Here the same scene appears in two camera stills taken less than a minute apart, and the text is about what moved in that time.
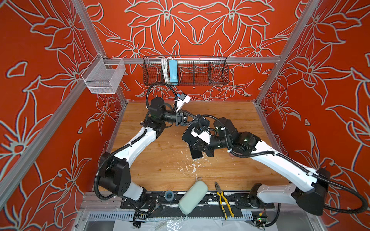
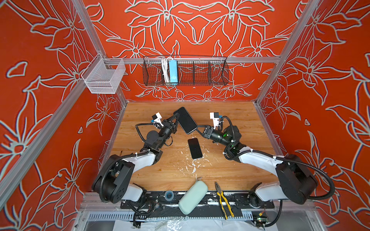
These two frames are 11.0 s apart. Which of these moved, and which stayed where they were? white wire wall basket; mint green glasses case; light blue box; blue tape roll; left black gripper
Moved: left black gripper
Stayed: blue tape roll; white wire wall basket; mint green glasses case; light blue box
